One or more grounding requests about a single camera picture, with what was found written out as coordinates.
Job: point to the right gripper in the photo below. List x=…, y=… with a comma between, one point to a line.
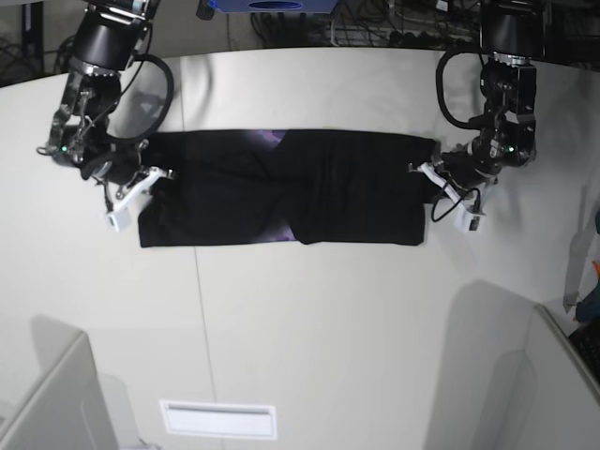
x=120, y=169

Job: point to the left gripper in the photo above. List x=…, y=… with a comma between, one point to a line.
x=460, y=175

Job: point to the grey partition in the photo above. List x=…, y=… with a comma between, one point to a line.
x=65, y=408
x=549, y=400

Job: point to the black keyboard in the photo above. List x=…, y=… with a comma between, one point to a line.
x=585, y=343

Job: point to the white table slot plate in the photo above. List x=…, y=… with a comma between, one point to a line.
x=217, y=420

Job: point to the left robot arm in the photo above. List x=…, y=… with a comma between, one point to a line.
x=511, y=38

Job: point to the grey right partition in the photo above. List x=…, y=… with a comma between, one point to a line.
x=549, y=400

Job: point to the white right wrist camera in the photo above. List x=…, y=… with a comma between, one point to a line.
x=119, y=220

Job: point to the blue box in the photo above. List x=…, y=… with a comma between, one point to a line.
x=293, y=6

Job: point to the black T-shirt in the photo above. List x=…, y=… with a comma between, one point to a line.
x=239, y=187

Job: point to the grey left partition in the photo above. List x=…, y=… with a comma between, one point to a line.
x=65, y=408

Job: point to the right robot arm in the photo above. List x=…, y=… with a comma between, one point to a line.
x=112, y=36

